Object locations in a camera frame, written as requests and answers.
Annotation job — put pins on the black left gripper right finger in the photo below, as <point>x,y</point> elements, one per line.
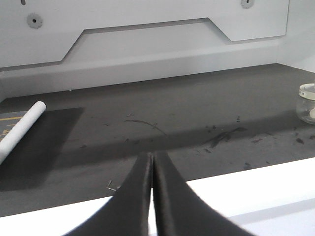
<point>179,210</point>

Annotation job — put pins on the dark mat with yellow print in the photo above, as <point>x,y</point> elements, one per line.
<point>9,123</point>

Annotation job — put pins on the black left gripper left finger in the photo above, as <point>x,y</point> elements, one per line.
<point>127,212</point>

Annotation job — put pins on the small metal staple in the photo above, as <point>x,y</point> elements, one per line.
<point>111,187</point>

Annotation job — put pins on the white fume hood back baffle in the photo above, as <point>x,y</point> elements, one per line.
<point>35,33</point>

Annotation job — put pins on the grey rolled paper tube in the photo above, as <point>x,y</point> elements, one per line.
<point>32,115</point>

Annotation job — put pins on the glass jar with beige lid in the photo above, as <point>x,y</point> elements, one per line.
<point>305,107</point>

